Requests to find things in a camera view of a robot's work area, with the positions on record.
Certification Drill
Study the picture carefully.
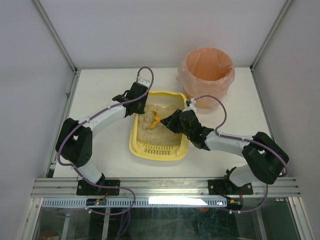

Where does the yellow litter scoop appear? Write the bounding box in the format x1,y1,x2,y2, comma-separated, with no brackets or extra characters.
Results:
147,111,164,130

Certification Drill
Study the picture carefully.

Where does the yellow litter box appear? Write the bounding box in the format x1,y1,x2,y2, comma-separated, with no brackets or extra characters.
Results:
129,91,189,162

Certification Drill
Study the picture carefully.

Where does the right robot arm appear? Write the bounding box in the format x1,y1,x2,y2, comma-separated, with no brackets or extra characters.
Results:
160,110,289,188

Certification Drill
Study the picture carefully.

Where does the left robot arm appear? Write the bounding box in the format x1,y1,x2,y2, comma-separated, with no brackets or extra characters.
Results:
55,81,150,195

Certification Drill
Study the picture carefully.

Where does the cat litter sand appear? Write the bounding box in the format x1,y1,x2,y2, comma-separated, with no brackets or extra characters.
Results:
137,103,182,146

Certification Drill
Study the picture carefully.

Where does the orange lined trash bin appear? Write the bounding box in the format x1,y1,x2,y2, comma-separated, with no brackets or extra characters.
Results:
176,47,235,109

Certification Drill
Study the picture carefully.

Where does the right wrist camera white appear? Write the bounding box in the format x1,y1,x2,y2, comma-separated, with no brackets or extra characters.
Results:
184,98,197,113

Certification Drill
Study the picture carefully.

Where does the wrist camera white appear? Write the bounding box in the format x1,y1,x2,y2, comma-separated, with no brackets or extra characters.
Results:
136,76,151,88
184,98,197,113

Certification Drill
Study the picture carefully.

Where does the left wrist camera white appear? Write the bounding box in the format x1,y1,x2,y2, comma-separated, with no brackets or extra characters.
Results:
136,76,151,88

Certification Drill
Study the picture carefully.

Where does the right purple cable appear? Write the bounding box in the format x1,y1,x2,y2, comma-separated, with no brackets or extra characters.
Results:
193,94,291,177

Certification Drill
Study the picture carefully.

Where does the purple cable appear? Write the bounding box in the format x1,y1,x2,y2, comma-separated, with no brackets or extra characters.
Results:
193,94,291,177
56,66,155,167

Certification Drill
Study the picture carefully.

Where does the white slotted cable duct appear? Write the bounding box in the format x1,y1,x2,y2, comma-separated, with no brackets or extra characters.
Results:
42,196,227,209

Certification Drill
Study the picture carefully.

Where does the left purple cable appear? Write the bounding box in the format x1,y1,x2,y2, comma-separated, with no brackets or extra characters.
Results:
56,66,155,167

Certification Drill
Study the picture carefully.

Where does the aluminium mounting rail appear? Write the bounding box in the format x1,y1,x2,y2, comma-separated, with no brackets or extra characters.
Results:
31,177,301,198

